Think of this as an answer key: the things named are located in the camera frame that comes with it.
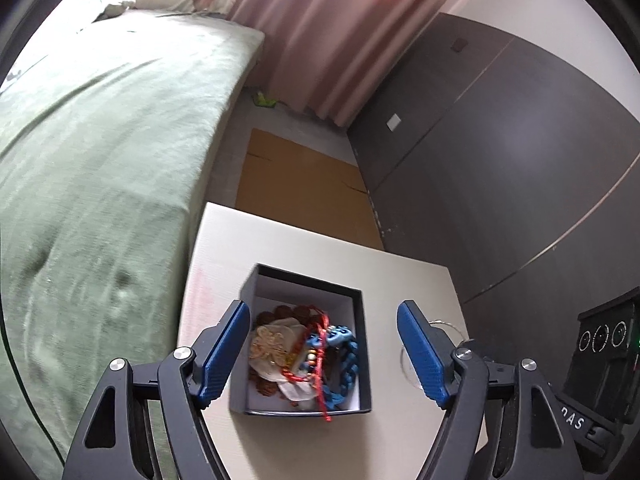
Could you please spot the white floral duvet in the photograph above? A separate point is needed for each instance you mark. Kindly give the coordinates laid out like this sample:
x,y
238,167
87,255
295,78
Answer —
x,y
66,20

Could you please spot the pink curtain right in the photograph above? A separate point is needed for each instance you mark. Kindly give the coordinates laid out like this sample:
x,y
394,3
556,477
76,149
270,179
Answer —
x,y
328,56

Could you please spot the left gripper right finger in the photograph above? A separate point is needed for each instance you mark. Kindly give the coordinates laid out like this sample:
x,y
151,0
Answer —
x,y
409,307

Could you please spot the white wall socket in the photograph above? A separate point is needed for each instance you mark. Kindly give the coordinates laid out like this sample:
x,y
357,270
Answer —
x,y
393,122

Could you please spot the green item on floor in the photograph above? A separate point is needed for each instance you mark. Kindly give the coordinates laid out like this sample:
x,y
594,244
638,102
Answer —
x,y
260,100

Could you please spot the bed with green sheet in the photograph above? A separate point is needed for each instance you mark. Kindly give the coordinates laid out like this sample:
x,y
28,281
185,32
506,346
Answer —
x,y
106,148

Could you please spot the silver hoop bangle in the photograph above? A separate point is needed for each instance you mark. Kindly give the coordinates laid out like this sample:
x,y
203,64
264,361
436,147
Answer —
x,y
425,357

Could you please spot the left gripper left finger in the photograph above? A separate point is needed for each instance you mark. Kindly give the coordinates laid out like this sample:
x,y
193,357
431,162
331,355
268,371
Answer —
x,y
216,350

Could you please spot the gold butterfly brooch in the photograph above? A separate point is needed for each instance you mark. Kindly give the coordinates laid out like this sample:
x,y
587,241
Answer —
x,y
271,344

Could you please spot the brown cardboard floor mat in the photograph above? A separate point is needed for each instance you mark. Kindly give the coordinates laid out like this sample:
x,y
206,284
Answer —
x,y
286,182

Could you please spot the white organza pouch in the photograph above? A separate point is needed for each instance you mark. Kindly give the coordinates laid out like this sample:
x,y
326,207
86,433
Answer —
x,y
291,382

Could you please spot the dark wardrobe panels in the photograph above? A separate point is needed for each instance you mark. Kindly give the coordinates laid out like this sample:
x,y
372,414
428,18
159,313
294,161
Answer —
x,y
510,167

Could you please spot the black jewelry box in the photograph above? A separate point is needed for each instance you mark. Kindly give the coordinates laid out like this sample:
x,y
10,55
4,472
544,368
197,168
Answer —
x,y
336,339

